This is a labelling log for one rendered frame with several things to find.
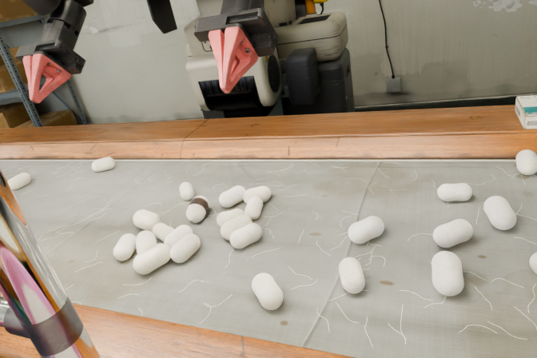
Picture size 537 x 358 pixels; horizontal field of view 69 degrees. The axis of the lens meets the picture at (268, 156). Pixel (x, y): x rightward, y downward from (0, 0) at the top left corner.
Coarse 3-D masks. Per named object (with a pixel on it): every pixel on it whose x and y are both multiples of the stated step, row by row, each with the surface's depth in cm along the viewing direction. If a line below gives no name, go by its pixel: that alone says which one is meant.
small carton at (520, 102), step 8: (520, 96) 49; (528, 96) 49; (536, 96) 48; (520, 104) 47; (528, 104) 47; (536, 104) 46; (520, 112) 47; (528, 112) 45; (536, 112) 44; (520, 120) 47; (528, 120) 45; (536, 120) 45; (528, 128) 45; (536, 128) 45
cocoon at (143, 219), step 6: (138, 210) 46; (144, 210) 45; (138, 216) 45; (144, 216) 44; (150, 216) 44; (156, 216) 44; (138, 222) 44; (144, 222) 44; (150, 222) 44; (156, 222) 44; (144, 228) 44; (150, 228) 44
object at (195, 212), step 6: (204, 198) 46; (192, 204) 45; (186, 210) 44; (192, 210) 44; (198, 210) 44; (204, 210) 44; (186, 216) 44; (192, 216) 44; (198, 216) 44; (204, 216) 44
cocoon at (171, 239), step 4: (180, 228) 41; (184, 228) 41; (188, 228) 41; (172, 232) 41; (176, 232) 40; (180, 232) 40; (184, 232) 41; (188, 232) 41; (192, 232) 42; (168, 236) 40; (172, 236) 40; (176, 236) 40; (180, 236) 40; (184, 236) 40; (164, 240) 40; (168, 240) 40; (172, 240) 40; (176, 240) 40; (168, 244) 40; (172, 244) 40
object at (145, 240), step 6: (138, 234) 41; (144, 234) 41; (150, 234) 41; (138, 240) 40; (144, 240) 40; (150, 240) 40; (156, 240) 41; (138, 246) 40; (144, 246) 39; (150, 246) 40; (138, 252) 39
